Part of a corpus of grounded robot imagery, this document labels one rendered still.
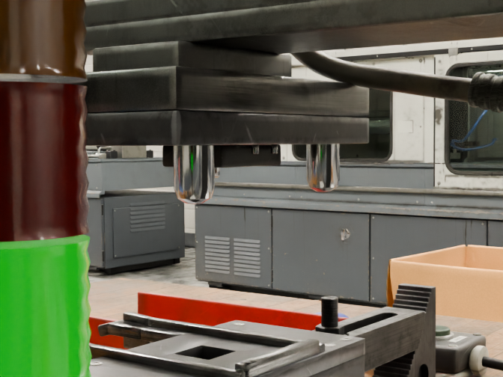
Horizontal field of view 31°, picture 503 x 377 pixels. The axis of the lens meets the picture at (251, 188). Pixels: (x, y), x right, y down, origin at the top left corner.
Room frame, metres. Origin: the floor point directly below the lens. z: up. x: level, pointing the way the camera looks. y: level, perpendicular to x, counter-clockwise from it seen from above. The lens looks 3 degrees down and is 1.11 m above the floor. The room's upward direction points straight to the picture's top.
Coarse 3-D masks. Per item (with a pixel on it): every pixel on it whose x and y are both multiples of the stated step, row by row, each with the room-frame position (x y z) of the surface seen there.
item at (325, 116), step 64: (128, 0) 0.47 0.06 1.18; (192, 0) 0.44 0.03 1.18; (256, 0) 0.42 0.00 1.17; (320, 0) 0.40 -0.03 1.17; (384, 0) 0.38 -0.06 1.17; (448, 0) 0.36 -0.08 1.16; (128, 64) 0.46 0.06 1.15; (192, 64) 0.45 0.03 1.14; (256, 64) 0.49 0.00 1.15; (128, 128) 0.42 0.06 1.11; (192, 128) 0.41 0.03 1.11; (256, 128) 0.45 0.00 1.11; (320, 128) 0.50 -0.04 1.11; (192, 192) 0.43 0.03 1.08
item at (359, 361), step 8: (352, 360) 0.53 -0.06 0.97; (360, 360) 0.54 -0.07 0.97; (336, 368) 0.52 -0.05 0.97; (344, 368) 0.53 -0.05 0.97; (352, 368) 0.53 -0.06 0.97; (360, 368) 0.54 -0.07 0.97; (312, 376) 0.50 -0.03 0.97; (320, 376) 0.50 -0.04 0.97; (328, 376) 0.51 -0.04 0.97; (336, 376) 0.52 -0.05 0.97; (344, 376) 0.53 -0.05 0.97; (352, 376) 0.53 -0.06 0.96; (360, 376) 0.54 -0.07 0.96
